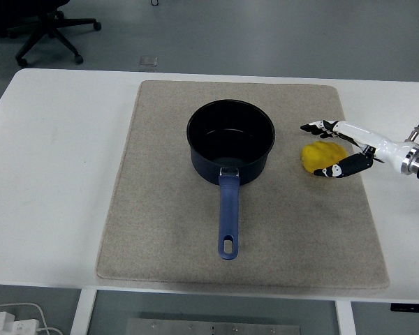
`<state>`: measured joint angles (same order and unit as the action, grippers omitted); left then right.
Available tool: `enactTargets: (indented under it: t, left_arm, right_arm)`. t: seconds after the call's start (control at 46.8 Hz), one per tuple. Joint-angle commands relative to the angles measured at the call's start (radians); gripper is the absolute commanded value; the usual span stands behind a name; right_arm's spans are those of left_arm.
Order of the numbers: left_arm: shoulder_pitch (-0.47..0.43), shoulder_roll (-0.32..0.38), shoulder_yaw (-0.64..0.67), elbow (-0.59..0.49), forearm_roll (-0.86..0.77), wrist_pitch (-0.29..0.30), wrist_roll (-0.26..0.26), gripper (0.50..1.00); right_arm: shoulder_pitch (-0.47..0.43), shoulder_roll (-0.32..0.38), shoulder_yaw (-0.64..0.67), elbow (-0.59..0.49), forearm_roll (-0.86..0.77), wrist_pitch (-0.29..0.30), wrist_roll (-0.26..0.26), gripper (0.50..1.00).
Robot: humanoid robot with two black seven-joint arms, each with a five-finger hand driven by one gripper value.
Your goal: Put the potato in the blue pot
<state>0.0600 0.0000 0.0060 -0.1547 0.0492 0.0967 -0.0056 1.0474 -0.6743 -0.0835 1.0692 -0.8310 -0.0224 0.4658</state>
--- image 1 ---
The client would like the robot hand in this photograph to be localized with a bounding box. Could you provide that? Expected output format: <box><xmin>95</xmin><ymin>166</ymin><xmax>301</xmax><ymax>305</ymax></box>
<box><xmin>299</xmin><ymin>118</ymin><xmax>417</xmax><ymax>179</ymax></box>

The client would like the white table leg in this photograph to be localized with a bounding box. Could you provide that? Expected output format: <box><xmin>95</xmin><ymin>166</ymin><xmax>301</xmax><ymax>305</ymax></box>
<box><xmin>71</xmin><ymin>288</ymin><xmax>98</xmax><ymax>335</ymax></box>
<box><xmin>334</xmin><ymin>299</ymin><xmax>357</xmax><ymax>335</ymax></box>

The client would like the beige table mat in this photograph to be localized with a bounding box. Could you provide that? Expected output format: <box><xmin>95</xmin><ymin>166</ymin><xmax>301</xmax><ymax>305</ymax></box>
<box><xmin>96</xmin><ymin>80</ymin><xmax>391</xmax><ymax>290</ymax></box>

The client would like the grey metal plate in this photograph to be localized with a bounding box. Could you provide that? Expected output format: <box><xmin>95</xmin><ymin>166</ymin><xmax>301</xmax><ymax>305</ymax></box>
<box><xmin>125</xmin><ymin>318</ymin><xmax>302</xmax><ymax>335</ymax></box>

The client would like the black office chair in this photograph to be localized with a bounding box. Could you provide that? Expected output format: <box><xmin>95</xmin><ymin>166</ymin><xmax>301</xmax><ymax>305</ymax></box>
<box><xmin>0</xmin><ymin>0</ymin><xmax>103</xmax><ymax>68</ymax></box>

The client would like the white power strip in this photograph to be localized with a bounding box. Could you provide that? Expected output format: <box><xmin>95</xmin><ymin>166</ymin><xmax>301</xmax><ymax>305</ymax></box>
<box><xmin>0</xmin><ymin>311</ymin><xmax>40</xmax><ymax>335</ymax></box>

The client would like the blue pot with handle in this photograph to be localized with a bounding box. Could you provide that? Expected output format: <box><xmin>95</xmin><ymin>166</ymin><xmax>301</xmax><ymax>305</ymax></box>
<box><xmin>186</xmin><ymin>99</ymin><xmax>277</xmax><ymax>261</ymax></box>

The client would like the white power cable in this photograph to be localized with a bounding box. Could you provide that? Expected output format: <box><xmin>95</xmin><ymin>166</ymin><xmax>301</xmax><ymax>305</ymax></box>
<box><xmin>0</xmin><ymin>302</ymin><xmax>62</xmax><ymax>335</ymax></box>

